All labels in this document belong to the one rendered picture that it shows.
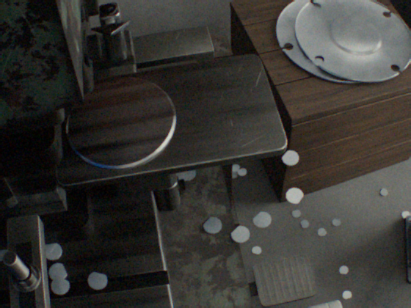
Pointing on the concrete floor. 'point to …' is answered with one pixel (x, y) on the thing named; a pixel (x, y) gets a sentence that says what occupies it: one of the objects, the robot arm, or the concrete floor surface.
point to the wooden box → (324, 109)
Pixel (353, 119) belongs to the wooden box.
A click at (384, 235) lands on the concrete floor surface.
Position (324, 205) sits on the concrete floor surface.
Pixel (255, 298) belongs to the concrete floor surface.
